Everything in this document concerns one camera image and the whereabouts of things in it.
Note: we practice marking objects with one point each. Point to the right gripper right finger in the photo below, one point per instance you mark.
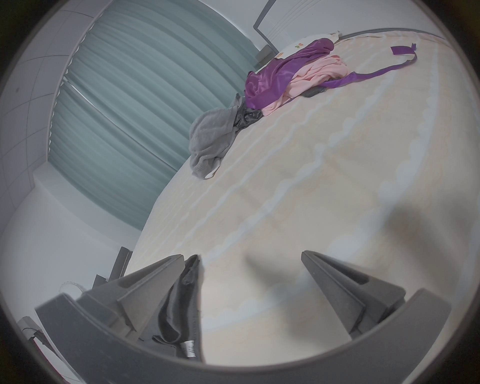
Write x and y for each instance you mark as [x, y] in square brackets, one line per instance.
[337, 288]

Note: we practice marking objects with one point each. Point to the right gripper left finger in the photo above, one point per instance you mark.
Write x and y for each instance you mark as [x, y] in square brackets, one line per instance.
[146, 292]

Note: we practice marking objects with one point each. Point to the black T-shirt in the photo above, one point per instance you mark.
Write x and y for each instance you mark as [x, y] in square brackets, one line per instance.
[180, 307]

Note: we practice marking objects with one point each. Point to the bed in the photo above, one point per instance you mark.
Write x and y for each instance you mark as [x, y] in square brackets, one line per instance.
[318, 168]

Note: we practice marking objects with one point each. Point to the black chest of drawers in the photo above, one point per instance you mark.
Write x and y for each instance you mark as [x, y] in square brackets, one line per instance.
[120, 264]

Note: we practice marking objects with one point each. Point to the black dressing table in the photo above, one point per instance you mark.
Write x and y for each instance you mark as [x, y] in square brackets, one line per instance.
[99, 282]

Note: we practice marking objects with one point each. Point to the blue-green curtain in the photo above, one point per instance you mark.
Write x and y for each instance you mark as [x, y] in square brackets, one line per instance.
[112, 157]
[161, 67]

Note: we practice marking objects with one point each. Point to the grey garment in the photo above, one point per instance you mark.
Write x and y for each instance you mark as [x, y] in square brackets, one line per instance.
[210, 138]

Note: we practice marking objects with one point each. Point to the black glossy garment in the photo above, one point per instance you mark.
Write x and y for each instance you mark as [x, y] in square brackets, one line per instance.
[249, 117]

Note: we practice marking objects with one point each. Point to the pink garment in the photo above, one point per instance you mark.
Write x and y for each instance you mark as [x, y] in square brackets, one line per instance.
[315, 75]

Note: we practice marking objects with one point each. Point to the purple garment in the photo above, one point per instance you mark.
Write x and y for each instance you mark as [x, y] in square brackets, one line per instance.
[277, 75]

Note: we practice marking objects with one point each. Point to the grey bedside table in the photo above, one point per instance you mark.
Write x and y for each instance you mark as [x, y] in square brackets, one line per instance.
[267, 56]

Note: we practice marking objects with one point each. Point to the white printed pillow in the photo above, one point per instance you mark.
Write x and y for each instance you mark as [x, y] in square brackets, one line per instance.
[300, 47]

